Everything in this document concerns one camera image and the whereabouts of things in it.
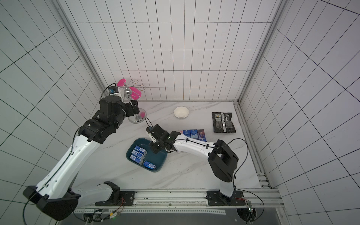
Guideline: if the blue white pocket tissue pack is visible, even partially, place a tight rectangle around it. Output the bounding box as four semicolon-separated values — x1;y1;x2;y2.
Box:
190;129;199;139

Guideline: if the blue red pocket tissue pack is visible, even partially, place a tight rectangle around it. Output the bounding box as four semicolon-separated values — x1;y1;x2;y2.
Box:
197;129;206;142

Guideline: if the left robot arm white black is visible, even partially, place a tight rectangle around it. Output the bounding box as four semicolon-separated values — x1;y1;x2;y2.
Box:
23;95;140;221

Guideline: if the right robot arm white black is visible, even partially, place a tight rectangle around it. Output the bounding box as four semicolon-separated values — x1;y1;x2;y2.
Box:
147;130;239;198

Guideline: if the teal storage tray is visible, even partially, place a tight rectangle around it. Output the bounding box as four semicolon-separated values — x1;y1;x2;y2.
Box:
126;138;168;173

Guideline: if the pink cup upper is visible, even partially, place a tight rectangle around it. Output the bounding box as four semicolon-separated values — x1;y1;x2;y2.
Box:
117;78;127;87

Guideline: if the pink cup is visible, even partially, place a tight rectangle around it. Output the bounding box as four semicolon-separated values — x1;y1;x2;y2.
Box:
117;78;127;87
129;87;142;100

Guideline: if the chrome cup holder stand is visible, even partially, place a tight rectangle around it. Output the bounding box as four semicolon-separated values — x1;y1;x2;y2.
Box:
108;78;146;124

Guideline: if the pink cup lower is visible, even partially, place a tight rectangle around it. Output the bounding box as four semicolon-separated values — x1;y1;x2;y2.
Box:
129;87;142;100

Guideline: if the blue tissue pack front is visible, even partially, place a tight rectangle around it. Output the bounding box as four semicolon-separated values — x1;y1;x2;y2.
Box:
143;161;157;171

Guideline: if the white bowl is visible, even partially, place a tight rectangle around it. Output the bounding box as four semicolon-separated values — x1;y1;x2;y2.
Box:
173;106;189;119

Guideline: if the black snack bag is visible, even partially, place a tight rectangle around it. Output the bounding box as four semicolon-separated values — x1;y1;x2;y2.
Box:
212;112;236;133

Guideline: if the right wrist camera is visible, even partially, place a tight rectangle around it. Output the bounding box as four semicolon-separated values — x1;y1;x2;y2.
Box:
146;124;165;140

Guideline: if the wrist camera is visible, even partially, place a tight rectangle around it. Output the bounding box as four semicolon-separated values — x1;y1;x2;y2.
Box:
108;86;119;95
146;124;165;140

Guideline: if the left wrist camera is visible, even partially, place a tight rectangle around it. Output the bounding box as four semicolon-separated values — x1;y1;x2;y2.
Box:
108;86;119;95

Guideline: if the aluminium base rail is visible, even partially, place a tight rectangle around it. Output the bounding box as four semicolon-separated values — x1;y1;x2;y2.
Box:
72;189;285;217

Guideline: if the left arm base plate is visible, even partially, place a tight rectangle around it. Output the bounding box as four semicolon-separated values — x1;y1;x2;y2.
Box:
95;191;135;207

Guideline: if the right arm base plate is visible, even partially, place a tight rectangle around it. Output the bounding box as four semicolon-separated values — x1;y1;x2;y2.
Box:
205;190;246;206

